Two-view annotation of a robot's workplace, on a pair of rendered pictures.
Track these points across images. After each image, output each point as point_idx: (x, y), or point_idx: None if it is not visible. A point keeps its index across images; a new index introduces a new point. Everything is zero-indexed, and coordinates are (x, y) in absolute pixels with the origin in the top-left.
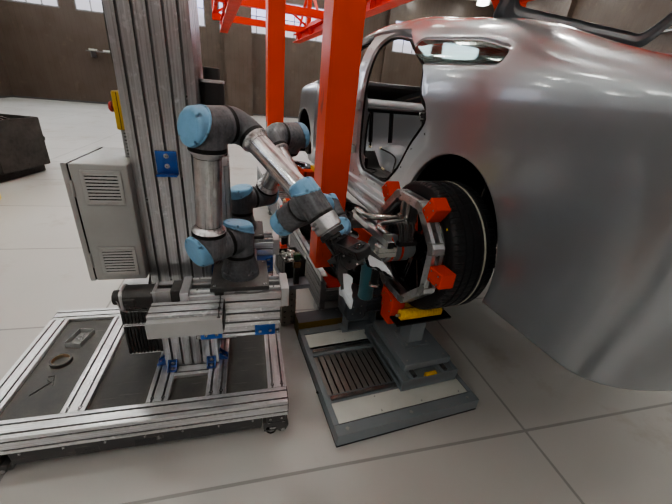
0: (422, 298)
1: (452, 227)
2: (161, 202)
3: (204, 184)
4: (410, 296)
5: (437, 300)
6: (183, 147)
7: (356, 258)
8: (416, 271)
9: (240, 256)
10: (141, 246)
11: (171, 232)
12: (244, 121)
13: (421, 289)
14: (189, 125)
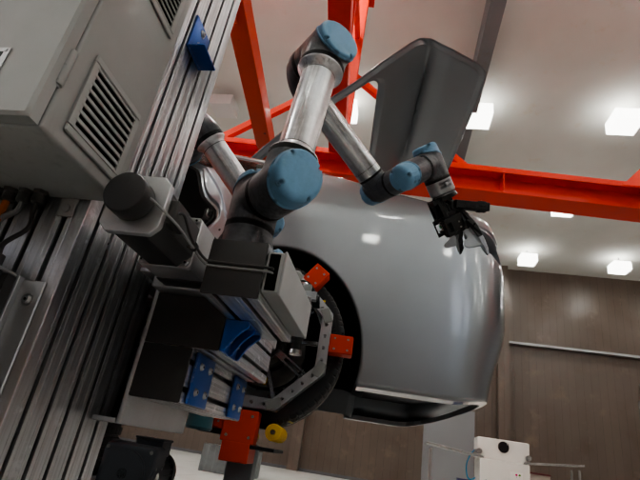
0: (294, 399)
1: (330, 297)
2: (170, 84)
3: (328, 99)
4: (298, 388)
5: (325, 388)
6: (212, 46)
7: (488, 208)
8: (268, 372)
9: (274, 229)
10: (144, 126)
11: (155, 144)
12: None
13: (321, 367)
14: (344, 38)
